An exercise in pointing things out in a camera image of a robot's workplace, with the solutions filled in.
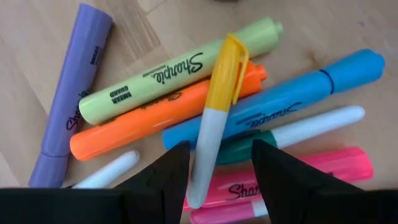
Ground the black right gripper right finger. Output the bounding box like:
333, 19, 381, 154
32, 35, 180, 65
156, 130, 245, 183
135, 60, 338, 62
251, 139, 398, 224

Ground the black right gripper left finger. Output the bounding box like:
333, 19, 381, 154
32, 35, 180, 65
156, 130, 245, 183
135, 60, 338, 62
0, 141, 191, 224

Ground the green-capped white pen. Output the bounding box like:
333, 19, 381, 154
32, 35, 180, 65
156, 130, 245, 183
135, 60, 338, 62
214, 105, 366, 166

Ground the orange Sharpie highlighter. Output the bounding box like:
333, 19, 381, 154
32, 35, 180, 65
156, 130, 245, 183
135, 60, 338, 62
69, 61, 268, 162

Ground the pink-capped white pen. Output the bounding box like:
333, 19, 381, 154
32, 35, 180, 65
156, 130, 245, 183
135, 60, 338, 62
189, 198, 270, 224

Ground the yellow-capped white pen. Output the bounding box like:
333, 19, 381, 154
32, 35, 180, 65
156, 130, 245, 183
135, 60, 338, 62
186, 32, 250, 210

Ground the pink highlighter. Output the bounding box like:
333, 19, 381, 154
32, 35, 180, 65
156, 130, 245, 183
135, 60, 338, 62
183, 146, 375, 212

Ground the blue highlighter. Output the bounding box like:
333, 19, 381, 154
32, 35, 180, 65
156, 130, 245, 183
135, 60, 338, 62
161, 49, 386, 151

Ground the light green highlighter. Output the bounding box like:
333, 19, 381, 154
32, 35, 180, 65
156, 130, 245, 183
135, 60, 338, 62
78, 17, 284, 126

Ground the purple highlighter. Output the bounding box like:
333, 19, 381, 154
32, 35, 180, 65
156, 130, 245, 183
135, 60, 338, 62
28, 2, 113, 189

